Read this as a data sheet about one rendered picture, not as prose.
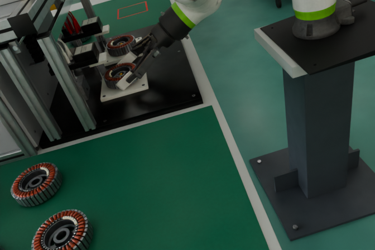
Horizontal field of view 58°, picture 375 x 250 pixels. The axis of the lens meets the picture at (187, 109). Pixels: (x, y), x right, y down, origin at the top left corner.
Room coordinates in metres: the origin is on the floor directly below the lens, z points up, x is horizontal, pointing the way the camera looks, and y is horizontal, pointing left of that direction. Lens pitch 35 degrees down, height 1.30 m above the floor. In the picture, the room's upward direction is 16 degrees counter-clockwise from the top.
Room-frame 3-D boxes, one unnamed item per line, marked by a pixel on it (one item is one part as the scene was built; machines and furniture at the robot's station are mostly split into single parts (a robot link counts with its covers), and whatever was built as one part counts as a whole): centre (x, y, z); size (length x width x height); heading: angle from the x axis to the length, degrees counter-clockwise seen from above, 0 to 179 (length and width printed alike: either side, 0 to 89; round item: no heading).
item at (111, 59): (1.22, 0.17, 0.78); 0.15 x 0.15 x 0.01; 0
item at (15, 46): (1.10, 0.35, 1.04); 0.62 x 0.02 x 0.03; 0
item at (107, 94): (0.98, 0.17, 0.78); 0.15 x 0.15 x 0.01; 0
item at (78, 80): (0.98, 0.32, 0.80); 0.08 x 0.05 x 0.06; 0
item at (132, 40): (1.22, 0.17, 0.80); 0.11 x 0.11 x 0.04
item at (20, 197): (0.62, 0.39, 0.77); 0.11 x 0.11 x 0.04
